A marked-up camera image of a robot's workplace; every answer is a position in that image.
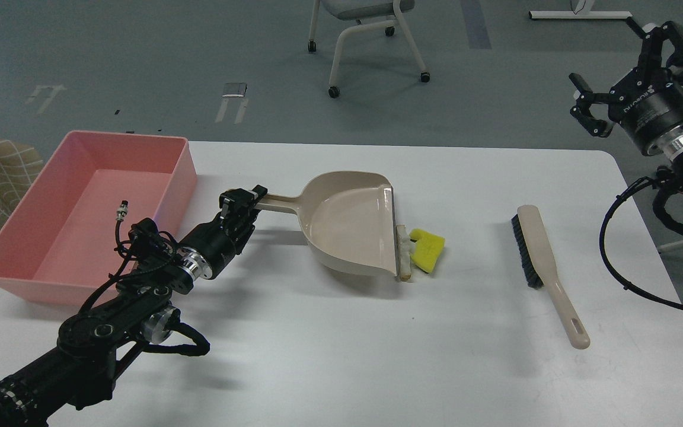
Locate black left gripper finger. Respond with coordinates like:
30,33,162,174
241,186,267,238
219,189,254,235

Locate grey office chair white legs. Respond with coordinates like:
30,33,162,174
307,0,430,99

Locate pink plastic bin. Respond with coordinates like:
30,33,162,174
0,130,197,306

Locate bread crust slice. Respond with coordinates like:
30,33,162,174
395,224,414,282

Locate beige hand brush black bristles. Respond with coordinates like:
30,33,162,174
510,205,591,350

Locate yellow sponge piece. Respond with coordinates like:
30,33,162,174
409,229,446,273

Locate white table leg base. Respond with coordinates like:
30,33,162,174
528,1,633,21

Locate beige plastic dustpan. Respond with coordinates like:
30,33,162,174
257,171,399,278

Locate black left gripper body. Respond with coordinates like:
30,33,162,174
179,221,237,281

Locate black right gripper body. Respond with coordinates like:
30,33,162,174
611,77,683,157

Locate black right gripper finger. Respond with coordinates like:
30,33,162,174
569,73,624,138
626,17,683,87

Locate metal floor outlet plate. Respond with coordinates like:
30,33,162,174
221,82,248,98

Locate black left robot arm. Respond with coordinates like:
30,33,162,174
0,186,267,426

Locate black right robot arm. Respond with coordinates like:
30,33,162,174
569,17,683,311

